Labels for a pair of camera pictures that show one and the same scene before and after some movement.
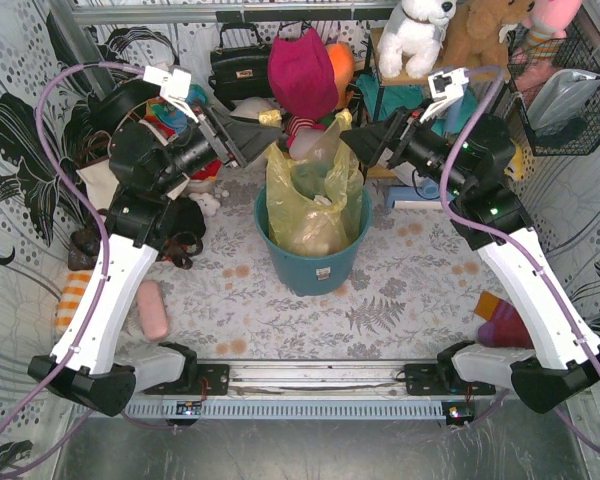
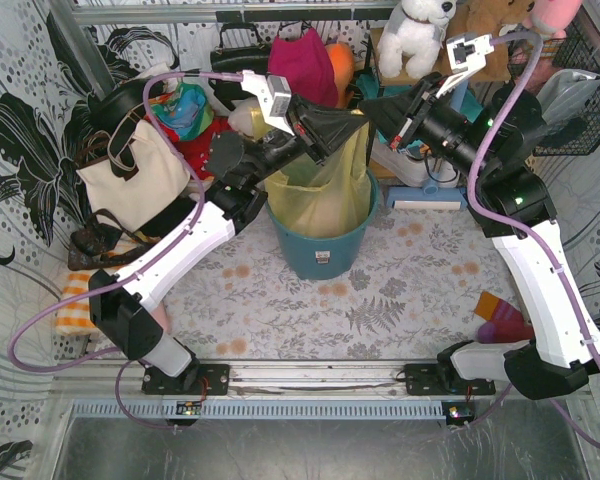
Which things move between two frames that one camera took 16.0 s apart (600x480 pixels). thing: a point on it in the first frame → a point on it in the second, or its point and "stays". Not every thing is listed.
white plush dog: (415, 31) stays
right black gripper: (400, 138) → (412, 118)
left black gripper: (219, 141) → (309, 138)
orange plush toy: (342, 58) stays
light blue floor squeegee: (422, 196) stays
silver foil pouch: (561, 96) stays
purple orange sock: (505, 327) stays
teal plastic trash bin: (313, 275) → (325, 258)
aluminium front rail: (317, 376) stays
